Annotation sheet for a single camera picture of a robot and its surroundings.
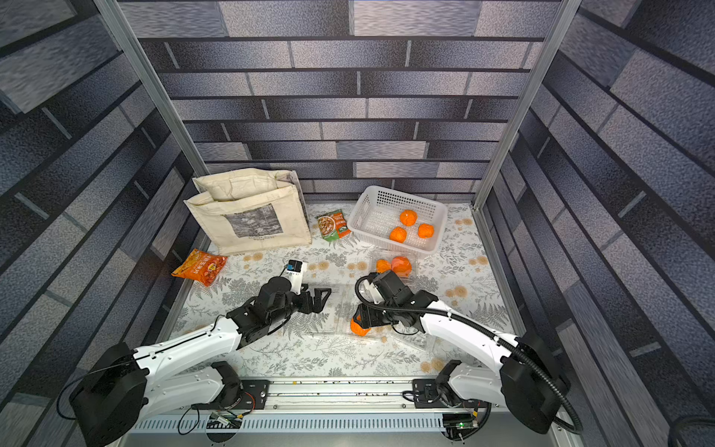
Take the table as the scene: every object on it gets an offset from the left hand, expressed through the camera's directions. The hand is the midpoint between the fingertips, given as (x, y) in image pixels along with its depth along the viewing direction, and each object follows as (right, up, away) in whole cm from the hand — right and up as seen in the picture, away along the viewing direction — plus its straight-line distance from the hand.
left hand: (322, 288), depth 82 cm
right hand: (+12, -8, 0) cm, 14 cm away
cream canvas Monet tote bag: (-25, +24, +6) cm, 35 cm away
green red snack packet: (0, +19, +28) cm, 34 cm away
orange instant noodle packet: (-45, +5, +13) cm, 47 cm away
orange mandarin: (+26, +16, +21) cm, 37 cm away
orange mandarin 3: (+37, +17, +24) cm, 47 cm away
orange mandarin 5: (+19, +5, +11) cm, 23 cm away
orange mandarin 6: (+26, +5, +11) cm, 28 cm away
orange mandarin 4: (+11, -12, 0) cm, 16 cm away
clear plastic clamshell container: (+17, +8, +22) cm, 29 cm away
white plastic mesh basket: (+28, +21, +30) cm, 46 cm away
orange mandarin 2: (+31, +22, +28) cm, 47 cm away
